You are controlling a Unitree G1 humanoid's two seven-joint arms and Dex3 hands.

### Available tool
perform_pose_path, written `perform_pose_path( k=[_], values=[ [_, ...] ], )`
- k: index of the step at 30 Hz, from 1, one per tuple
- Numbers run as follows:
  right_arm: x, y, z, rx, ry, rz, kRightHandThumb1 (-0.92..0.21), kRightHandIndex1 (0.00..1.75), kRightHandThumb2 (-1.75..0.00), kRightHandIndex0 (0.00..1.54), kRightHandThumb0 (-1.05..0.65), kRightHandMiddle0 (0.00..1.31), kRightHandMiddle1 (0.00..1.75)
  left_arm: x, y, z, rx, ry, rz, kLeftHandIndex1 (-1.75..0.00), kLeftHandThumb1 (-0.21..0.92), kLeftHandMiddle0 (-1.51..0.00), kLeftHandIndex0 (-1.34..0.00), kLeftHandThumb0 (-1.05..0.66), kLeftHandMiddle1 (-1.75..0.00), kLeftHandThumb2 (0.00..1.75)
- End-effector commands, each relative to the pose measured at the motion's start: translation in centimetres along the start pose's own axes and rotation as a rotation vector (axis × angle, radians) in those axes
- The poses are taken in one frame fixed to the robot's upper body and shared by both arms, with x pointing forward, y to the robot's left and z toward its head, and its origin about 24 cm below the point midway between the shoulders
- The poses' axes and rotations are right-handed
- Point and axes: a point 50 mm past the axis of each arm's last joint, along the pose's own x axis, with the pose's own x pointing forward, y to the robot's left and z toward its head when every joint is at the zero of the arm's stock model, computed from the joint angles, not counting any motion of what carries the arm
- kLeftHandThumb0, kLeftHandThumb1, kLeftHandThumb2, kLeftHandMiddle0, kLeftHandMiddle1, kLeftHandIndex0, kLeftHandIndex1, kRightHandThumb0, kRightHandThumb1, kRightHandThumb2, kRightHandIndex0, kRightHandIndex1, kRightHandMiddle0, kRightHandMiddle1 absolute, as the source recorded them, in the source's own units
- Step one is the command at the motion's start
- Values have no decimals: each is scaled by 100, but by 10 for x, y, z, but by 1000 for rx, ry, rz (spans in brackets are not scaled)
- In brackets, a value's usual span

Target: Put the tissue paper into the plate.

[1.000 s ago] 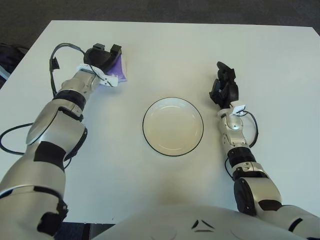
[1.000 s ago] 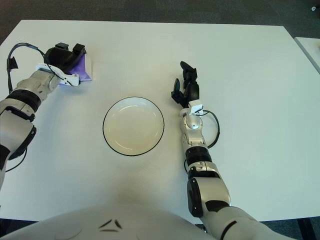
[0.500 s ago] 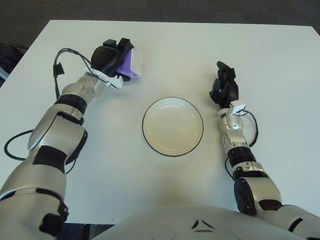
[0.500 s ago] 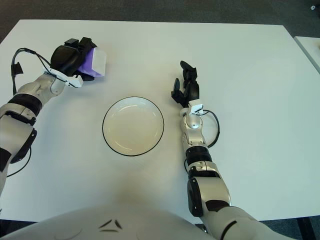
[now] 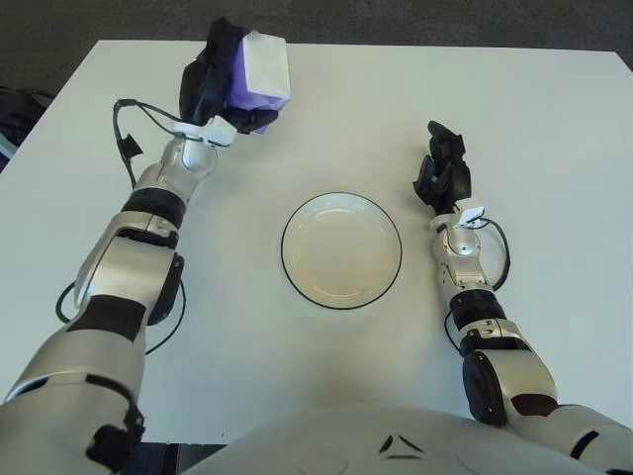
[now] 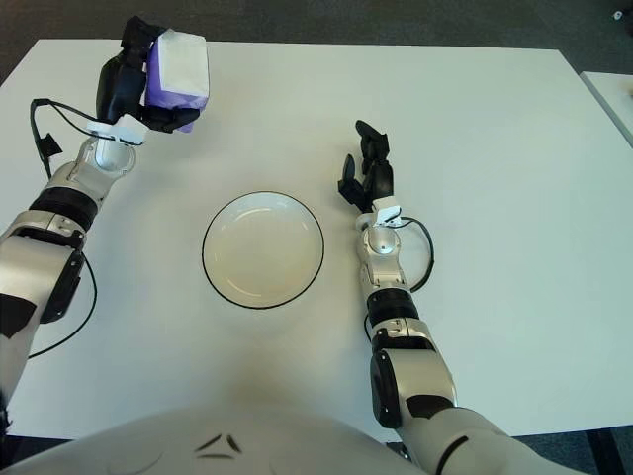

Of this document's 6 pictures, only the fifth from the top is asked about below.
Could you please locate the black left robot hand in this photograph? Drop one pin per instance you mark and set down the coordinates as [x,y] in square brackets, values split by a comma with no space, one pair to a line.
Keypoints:
[205,84]

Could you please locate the grey robot torso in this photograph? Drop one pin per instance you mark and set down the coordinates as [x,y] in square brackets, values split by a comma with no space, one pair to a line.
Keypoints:
[321,440]

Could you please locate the dark bag on floor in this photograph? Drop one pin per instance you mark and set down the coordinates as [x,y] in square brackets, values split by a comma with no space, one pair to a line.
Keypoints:
[17,114]

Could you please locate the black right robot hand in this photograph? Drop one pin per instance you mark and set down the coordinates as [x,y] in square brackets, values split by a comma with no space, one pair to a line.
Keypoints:
[457,185]

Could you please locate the purple tissue paper pack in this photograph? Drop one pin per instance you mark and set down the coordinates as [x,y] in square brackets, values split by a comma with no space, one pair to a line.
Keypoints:
[264,64]

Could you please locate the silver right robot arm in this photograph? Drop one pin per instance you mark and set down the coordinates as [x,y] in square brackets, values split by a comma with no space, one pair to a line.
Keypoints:
[462,247]

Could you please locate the white plate with black rim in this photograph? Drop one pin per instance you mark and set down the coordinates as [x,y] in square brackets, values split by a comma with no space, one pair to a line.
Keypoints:
[341,252]

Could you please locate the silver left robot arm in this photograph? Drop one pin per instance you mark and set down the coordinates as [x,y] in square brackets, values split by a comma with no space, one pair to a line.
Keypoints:
[123,257]

